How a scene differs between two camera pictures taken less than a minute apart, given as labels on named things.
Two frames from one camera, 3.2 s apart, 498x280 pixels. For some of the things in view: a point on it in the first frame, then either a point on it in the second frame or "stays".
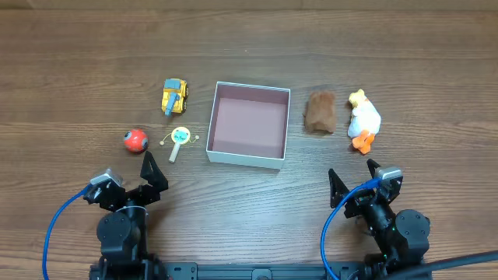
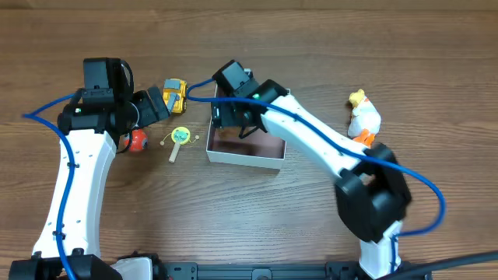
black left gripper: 130,195 → 156,104
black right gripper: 362,198 → 224,117
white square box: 247,125 stays
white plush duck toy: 366,120 stays
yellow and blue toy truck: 174,96 stays
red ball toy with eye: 136,140 stays
